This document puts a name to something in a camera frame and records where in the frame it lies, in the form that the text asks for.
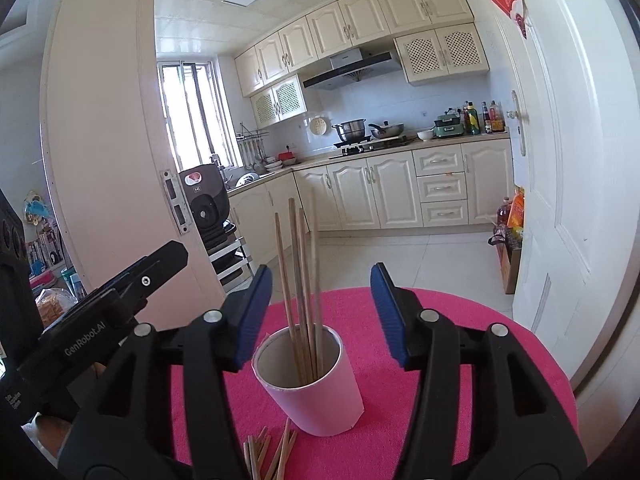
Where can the metal trolley rack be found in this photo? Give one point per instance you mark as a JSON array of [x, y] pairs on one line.
[[232, 265]]

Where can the cluttered shelf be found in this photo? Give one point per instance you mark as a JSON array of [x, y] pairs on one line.
[[45, 250]]

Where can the dark sauce bottle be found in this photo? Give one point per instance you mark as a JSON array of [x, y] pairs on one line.
[[485, 120]]

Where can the orange snack bag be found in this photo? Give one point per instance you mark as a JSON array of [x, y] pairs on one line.
[[516, 210]]

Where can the metal door lock plate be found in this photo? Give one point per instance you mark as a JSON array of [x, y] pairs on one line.
[[176, 200]]

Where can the cream wall cabinets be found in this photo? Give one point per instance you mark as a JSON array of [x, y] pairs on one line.
[[350, 20]]

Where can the pile of wooden chopsticks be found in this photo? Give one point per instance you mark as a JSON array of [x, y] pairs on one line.
[[280, 455]]

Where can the dark wok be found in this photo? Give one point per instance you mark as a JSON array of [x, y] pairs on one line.
[[386, 131]]

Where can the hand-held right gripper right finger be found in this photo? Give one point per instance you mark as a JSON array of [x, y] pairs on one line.
[[387, 310]]

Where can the red bowl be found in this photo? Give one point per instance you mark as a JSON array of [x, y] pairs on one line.
[[288, 160]]

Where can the kitchen window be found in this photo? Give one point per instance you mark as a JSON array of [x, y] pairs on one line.
[[190, 110]]

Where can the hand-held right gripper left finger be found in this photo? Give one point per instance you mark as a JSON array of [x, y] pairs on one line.
[[255, 310]]

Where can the black kitchen appliance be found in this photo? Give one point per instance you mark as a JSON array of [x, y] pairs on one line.
[[205, 205]]

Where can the wooden chopstick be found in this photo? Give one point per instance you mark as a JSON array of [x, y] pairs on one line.
[[305, 260], [285, 285], [315, 260], [296, 260]]

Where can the white dishes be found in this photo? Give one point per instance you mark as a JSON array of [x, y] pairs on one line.
[[273, 164]]

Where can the cream base cabinets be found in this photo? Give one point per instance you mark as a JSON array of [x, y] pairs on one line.
[[390, 190]]

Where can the cardboard box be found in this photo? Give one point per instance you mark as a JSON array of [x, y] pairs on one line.
[[509, 270]]

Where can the black gas stove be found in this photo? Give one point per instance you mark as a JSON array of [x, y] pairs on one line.
[[370, 146]]

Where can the green countertop appliance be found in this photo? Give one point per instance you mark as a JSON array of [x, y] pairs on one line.
[[449, 127]]

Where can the white panel door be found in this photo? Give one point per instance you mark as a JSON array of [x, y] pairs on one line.
[[560, 160]]

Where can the black range hood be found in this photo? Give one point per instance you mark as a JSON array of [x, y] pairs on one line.
[[350, 72]]

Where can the hanging utensil rail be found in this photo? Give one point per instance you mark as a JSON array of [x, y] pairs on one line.
[[252, 147]]

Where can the white bowl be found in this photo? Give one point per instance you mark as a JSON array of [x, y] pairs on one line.
[[425, 135]]

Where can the clear bag of crackers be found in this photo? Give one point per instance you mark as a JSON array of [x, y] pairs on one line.
[[52, 310]]

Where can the round white wall strainer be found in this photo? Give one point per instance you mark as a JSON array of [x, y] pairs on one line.
[[318, 125]]

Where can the pink paper cup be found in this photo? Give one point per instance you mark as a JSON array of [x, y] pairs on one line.
[[320, 400]]

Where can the pink round tablecloth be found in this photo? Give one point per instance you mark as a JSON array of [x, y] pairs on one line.
[[345, 305]]

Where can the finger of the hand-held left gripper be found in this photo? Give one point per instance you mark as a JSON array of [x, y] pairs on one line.
[[160, 260]]

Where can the green sauce bottle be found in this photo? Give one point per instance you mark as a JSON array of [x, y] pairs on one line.
[[472, 121]]

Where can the cream lattice wall cabinet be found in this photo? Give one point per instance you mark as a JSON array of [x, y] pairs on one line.
[[445, 55], [277, 102]]

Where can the steel cooking pot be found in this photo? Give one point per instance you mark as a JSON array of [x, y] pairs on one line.
[[350, 130]]

